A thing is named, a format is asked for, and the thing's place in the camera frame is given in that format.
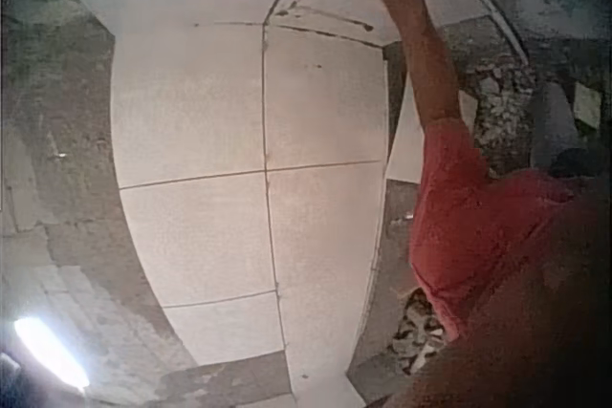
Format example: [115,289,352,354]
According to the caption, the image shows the thin white pipe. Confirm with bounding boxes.
[432,0,530,67]

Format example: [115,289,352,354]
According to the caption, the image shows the small white tile piece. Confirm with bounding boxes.
[457,89,480,130]

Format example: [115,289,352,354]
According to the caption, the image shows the loose white floor tile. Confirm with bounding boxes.
[384,72,426,185]

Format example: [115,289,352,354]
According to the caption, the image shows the heap of grey rubble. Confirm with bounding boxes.
[389,287,453,376]
[457,57,539,161]

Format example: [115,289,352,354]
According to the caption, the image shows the laid white floor tiles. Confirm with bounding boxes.
[40,0,501,408]

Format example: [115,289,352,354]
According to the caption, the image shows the person's legs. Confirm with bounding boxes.
[529,80,607,181]

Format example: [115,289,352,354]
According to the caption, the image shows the square pale tile piece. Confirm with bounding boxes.
[572,81,602,128]

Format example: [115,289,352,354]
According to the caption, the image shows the glowing white light tube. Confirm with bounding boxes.
[12,315,92,391]

